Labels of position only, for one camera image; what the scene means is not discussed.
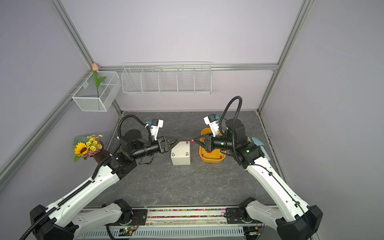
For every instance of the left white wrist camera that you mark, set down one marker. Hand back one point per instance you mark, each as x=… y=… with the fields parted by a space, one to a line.
x=155 y=125

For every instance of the light blue spatula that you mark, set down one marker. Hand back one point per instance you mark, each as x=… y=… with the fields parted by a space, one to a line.
x=257 y=142

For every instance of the white box with screws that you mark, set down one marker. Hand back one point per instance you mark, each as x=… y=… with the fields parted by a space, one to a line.
x=181 y=154

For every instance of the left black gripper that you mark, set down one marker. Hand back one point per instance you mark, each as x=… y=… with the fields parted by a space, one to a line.
x=163 y=144

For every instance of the artificial pink tulip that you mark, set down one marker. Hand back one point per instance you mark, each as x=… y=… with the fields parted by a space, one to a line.
x=98 y=80

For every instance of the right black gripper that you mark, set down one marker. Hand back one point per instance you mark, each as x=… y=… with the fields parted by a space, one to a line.
x=208 y=145

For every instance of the small white mesh basket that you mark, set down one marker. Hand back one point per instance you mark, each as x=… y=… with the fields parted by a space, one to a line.
x=86 y=95

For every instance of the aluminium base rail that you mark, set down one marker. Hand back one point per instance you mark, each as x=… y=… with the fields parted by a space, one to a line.
x=192 y=217

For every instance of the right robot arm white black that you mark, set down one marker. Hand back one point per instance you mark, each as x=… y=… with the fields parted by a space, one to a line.
x=233 y=140

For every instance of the sunflower bouquet in vase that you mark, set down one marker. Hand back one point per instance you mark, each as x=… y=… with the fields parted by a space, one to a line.
x=86 y=147

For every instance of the yellow plastic tray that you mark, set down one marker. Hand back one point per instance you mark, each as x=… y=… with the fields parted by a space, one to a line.
x=215 y=157

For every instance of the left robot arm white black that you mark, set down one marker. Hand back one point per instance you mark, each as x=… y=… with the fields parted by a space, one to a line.
x=62 y=219

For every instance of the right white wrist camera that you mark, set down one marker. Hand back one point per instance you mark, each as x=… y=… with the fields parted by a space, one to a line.
x=213 y=122

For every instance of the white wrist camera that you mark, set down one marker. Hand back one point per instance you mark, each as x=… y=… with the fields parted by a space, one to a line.
x=155 y=125
x=213 y=122

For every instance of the long white wire basket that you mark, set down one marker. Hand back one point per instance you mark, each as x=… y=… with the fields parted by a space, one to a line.
x=167 y=78

